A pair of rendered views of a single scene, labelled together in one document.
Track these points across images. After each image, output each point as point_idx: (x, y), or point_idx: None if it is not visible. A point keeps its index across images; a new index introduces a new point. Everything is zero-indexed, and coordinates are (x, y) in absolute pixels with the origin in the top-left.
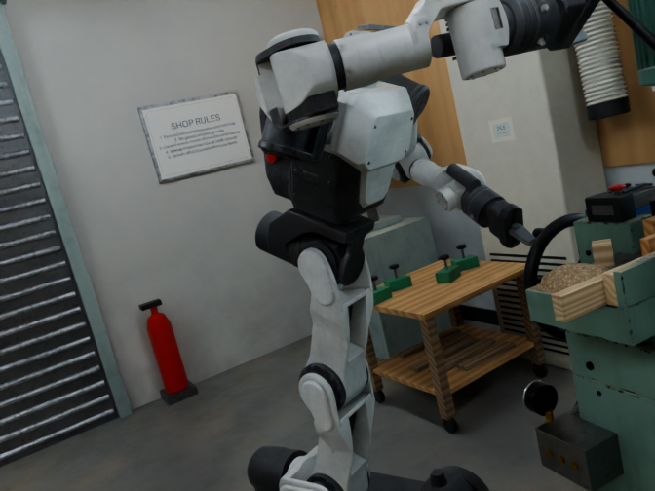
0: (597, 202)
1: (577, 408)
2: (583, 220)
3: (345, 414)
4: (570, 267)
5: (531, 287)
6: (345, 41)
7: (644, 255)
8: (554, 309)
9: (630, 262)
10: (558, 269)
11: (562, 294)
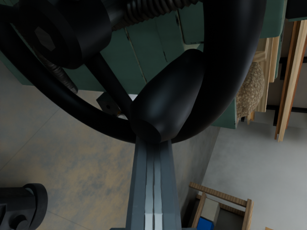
0: None
1: (75, 88)
2: (284, 18)
3: None
4: (262, 93)
5: (236, 124)
6: None
7: (277, 47)
8: (256, 111)
9: (276, 61)
10: (258, 102)
11: (266, 106)
